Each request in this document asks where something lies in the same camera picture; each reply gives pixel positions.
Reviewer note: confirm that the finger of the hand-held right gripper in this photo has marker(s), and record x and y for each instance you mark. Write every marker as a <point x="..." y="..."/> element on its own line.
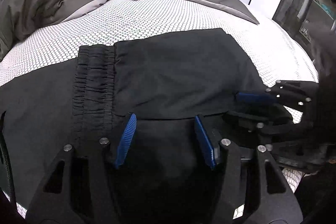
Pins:
<point x="262" y="119"/>
<point x="257" y="97"/>

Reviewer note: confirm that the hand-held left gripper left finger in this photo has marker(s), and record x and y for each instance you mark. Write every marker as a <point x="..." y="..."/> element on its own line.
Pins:
<point x="127" y="140"/>

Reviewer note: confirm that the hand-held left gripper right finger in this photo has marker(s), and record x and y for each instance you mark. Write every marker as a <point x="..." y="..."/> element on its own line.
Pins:
<point x="206" y="142"/>

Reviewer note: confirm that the black pants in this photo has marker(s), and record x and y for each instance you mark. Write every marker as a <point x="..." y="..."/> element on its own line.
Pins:
<point x="170" y="77"/>

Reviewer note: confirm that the dark glass cabinet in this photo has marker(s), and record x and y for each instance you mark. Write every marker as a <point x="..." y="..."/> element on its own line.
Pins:
<point x="294" y="3"/>

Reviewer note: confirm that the bed with hexagon-patterned sheet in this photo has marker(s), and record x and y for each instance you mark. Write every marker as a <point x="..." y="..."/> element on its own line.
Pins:
<point x="157" y="16"/>

